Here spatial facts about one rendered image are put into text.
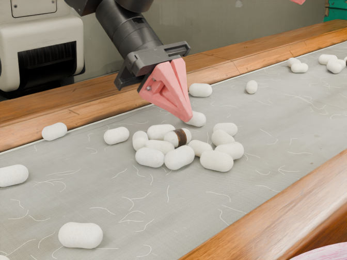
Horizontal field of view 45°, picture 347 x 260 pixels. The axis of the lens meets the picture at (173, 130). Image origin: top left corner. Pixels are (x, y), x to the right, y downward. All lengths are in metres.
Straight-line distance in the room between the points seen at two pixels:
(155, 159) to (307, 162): 0.17
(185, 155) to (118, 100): 0.21
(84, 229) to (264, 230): 0.14
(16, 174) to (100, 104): 0.20
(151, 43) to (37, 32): 0.53
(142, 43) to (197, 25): 2.14
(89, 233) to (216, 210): 0.12
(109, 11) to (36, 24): 0.49
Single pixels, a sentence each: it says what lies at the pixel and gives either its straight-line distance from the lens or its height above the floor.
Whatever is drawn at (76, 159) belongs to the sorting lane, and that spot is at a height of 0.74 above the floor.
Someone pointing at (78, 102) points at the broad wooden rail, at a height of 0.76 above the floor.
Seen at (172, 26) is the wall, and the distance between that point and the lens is 2.85.
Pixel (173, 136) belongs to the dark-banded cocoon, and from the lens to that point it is 0.50.
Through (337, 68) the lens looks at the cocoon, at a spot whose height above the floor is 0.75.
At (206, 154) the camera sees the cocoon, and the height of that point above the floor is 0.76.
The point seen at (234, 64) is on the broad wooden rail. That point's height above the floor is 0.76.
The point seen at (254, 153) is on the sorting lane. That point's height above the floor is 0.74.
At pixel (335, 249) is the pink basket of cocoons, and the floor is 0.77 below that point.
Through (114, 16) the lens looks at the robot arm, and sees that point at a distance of 0.60.
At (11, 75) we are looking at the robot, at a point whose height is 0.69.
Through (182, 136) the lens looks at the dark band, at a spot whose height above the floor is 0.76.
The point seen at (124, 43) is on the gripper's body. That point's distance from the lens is 0.58.
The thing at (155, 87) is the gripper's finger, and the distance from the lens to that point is 0.57.
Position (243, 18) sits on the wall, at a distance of 2.49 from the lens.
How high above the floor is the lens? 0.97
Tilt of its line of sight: 24 degrees down
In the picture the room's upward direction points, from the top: 1 degrees counter-clockwise
